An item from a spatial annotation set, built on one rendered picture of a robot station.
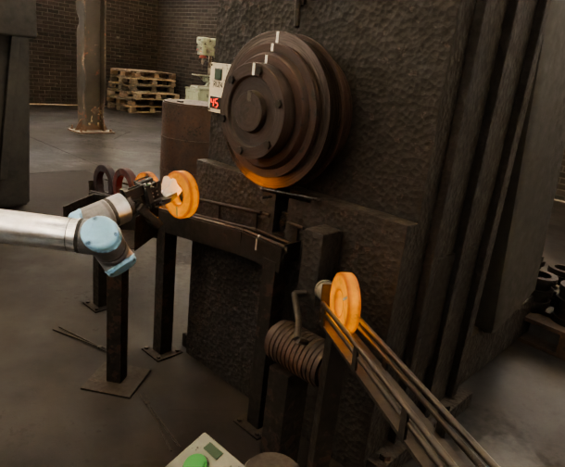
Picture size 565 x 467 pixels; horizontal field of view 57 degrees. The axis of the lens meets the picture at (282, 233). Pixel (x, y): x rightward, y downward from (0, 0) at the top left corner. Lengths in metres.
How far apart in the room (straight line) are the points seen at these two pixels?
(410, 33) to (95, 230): 0.97
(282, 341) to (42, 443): 0.90
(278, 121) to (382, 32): 0.39
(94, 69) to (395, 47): 7.29
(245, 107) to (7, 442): 1.32
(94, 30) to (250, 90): 7.07
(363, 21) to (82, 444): 1.60
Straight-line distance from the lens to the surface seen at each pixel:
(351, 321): 1.26
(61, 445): 1.97
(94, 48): 8.58
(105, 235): 1.35
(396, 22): 1.57
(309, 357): 1.46
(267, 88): 1.54
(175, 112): 4.50
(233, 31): 2.01
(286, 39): 1.61
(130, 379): 2.23
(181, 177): 1.68
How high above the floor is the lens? 1.25
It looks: 18 degrees down
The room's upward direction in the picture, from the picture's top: 6 degrees clockwise
